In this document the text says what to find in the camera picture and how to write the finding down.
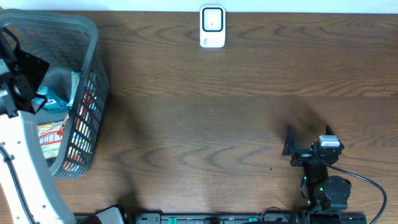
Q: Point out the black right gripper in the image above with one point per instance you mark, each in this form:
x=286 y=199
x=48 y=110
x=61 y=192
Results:
x=290 y=149

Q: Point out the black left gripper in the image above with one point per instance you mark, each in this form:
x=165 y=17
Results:
x=28 y=61

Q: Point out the blue mouthwash bottle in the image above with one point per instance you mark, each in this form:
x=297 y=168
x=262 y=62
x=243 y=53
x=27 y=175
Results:
x=54 y=104

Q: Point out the cream snack bag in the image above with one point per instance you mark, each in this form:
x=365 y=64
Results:
x=50 y=137

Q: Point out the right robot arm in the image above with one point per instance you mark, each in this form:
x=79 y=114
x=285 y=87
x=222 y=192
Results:
x=327 y=195

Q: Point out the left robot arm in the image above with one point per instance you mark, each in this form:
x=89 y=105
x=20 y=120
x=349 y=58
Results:
x=28 y=185

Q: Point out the white barcode scanner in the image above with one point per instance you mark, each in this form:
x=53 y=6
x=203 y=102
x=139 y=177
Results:
x=212 y=26

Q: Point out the grey plastic shopping basket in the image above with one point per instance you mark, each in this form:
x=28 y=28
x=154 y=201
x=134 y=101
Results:
x=68 y=44

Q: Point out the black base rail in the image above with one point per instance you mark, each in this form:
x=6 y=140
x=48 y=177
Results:
x=269 y=217

